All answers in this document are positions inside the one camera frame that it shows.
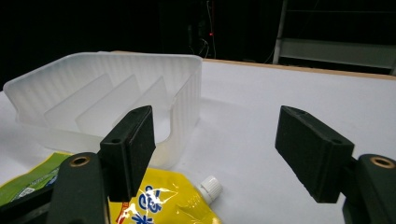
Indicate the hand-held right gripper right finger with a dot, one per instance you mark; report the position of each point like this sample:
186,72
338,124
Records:
314,152

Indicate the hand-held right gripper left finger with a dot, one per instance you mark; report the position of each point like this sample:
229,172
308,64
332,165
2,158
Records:
124,155

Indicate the yellow spouted pouch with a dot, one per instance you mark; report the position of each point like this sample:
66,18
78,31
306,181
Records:
174,202

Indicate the translucent plastic divided storage box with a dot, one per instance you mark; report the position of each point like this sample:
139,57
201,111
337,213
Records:
93,93

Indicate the green packet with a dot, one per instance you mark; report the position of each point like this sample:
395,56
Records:
28,183

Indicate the grey metal shelf rack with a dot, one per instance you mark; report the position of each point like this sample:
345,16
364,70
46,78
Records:
336,46

